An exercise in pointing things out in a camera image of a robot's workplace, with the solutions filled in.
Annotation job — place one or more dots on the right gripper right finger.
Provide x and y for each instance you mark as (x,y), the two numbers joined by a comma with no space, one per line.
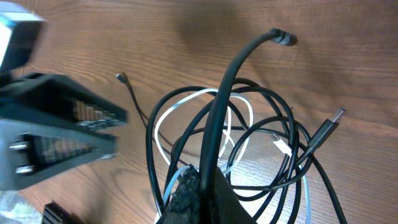
(230,211)

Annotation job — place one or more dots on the black cable barrel plug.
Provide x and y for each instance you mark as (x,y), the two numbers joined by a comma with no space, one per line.
(213,127)

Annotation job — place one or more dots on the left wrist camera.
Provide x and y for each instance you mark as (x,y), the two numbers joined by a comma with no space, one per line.
(19,33)

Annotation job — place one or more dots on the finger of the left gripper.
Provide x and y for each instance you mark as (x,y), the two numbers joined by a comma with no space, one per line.
(31,153)
(62,97)

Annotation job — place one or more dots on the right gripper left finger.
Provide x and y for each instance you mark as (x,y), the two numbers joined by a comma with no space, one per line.
(181,197)

